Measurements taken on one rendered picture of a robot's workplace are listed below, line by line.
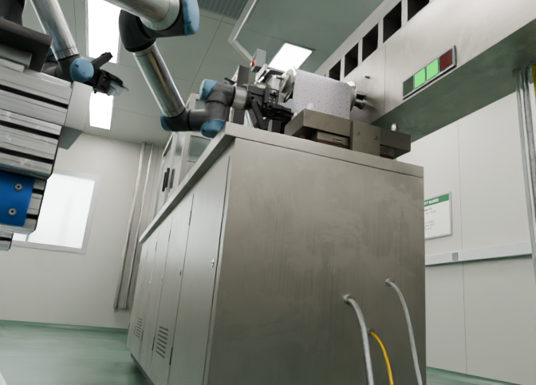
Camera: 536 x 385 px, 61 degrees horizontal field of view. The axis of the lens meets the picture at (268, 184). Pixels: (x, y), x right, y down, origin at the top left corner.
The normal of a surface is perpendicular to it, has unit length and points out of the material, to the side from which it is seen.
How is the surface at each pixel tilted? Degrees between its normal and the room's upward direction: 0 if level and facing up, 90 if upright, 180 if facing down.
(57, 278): 90
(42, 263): 90
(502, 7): 90
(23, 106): 90
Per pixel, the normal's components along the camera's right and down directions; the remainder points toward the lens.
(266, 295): 0.35, -0.23
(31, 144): 0.56, -0.18
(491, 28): -0.93, -0.18
